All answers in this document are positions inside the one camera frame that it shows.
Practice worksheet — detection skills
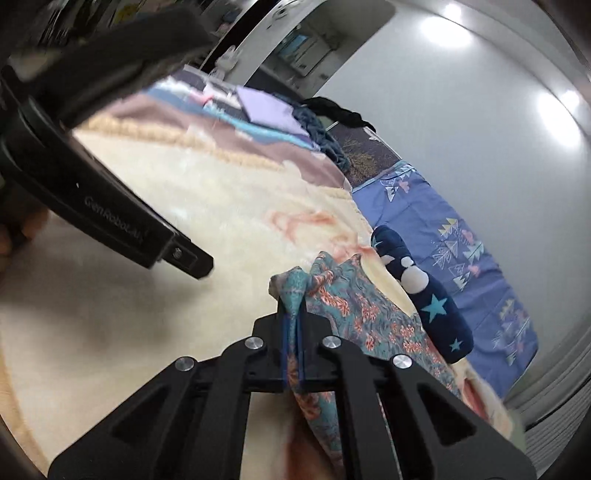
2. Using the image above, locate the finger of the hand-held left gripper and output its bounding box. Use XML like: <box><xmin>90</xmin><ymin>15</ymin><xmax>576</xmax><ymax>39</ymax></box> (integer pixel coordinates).
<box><xmin>9</xmin><ymin>4</ymin><xmax>218</xmax><ymax>129</ymax></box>
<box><xmin>157</xmin><ymin>230</ymin><xmax>215</xmax><ymax>280</ymax></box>

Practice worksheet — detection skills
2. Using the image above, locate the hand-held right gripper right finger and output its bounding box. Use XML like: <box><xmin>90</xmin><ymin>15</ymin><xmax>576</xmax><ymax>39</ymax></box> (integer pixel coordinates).
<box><xmin>298</xmin><ymin>314</ymin><xmax>539</xmax><ymax>480</ymax></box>

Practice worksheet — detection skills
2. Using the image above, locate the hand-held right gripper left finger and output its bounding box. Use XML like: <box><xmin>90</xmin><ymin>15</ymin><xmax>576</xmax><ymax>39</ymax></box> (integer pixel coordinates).
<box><xmin>47</xmin><ymin>300</ymin><xmax>298</xmax><ymax>480</ymax></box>

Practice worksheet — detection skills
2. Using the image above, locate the teal floral shirt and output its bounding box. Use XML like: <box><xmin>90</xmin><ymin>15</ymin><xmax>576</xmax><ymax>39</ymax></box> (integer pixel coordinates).
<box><xmin>270</xmin><ymin>251</ymin><xmax>462</xmax><ymax>480</ymax></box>

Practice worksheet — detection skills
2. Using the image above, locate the person's left hand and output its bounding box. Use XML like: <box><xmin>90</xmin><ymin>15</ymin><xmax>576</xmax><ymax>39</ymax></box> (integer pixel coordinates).
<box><xmin>0</xmin><ymin>205</ymin><xmax>49</xmax><ymax>278</ymax></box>

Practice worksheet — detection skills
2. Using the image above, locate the peach plush blanket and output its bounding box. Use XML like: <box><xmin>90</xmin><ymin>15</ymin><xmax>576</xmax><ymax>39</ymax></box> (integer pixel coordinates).
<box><xmin>0</xmin><ymin>74</ymin><xmax>514</xmax><ymax>480</ymax></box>

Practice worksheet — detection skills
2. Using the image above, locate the dark printed bed sheet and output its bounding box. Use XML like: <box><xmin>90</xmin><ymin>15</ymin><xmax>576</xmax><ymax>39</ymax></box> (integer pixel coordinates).
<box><xmin>182</xmin><ymin>68</ymin><xmax>245</xmax><ymax>116</ymax></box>

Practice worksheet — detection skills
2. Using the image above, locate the white cat figurine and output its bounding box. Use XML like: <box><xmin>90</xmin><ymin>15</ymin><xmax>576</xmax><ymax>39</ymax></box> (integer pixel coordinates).
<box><xmin>216</xmin><ymin>48</ymin><xmax>242</xmax><ymax>75</ymax></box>

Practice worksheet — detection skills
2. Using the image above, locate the navy star print cloth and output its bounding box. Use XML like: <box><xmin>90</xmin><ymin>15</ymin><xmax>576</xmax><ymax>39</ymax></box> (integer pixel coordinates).
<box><xmin>370</xmin><ymin>225</ymin><xmax>474</xmax><ymax>363</ymax></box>

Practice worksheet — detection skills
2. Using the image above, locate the light blue cloth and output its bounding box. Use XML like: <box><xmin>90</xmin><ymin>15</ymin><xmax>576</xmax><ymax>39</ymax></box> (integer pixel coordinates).
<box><xmin>203</xmin><ymin>99</ymin><xmax>319</xmax><ymax>151</ymax></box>

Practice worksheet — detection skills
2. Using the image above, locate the folded lavender cloth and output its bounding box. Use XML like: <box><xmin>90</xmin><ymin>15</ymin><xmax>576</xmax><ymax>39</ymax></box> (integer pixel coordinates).
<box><xmin>235</xmin><ymin>87</ymin><xmax>311</xmax><ymax>137</ymax></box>

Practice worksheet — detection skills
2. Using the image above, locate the blue tree print sheet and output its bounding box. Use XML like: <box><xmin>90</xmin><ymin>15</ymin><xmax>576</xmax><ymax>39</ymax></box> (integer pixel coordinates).
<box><xmin>351</xmin><ymin>161</ymin><xmax>539</xmax><ymax>398</ymax></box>

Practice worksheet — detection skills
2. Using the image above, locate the dark blue fuzzy cloth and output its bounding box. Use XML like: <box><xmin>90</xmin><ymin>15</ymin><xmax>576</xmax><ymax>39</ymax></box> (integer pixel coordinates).
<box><xmin>293</xmin><ymin>106</ymin><xmax>352</xmax><ymax>175</ymax></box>

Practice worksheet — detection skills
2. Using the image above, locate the white pleated curtain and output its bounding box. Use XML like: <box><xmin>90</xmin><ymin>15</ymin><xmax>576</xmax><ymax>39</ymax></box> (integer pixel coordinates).
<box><xmin>503</xmin><ymin>318</ymin><xmax>591</xmax><ymax>467</ymax></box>

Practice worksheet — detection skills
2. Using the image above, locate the dark tree print headboard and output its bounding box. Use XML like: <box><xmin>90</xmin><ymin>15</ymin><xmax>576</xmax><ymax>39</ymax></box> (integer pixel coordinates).
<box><xmin>330</xmin><ymin>124</ymin><xmax>403</xmax><ymax>186</ymax></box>

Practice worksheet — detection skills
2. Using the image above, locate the black cloth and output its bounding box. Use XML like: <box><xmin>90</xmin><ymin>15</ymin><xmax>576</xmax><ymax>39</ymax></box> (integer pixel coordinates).
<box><xmin>302</xmin><ymin>96</ymin><xmax>376</xmax><ymax>133</ymax></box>

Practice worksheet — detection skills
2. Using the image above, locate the wall cabinet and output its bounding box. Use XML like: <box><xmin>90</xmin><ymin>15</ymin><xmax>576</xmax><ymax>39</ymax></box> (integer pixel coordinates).
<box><xmin>276</xmin><ymin>31</ymin><xmax>343</xmax><ymax>80</ymax></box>

